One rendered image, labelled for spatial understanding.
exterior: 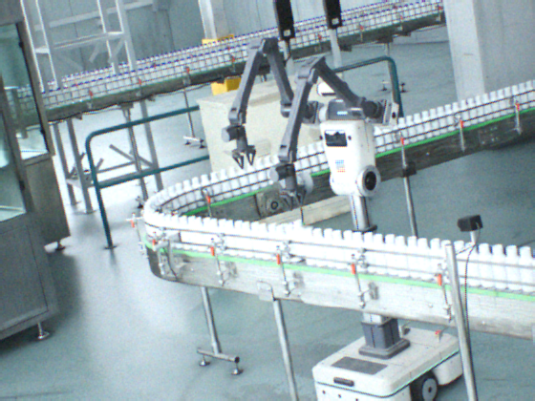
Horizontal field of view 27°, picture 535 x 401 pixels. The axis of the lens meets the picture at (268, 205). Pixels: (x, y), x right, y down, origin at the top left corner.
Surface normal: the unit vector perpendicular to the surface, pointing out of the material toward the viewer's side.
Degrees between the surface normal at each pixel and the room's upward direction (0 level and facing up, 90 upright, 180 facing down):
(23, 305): 90
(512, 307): 90
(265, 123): 90
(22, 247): 90
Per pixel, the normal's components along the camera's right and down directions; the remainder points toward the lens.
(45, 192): 0.69, 0.05
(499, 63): 0.43, 0.14
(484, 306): -0.70, 0.30
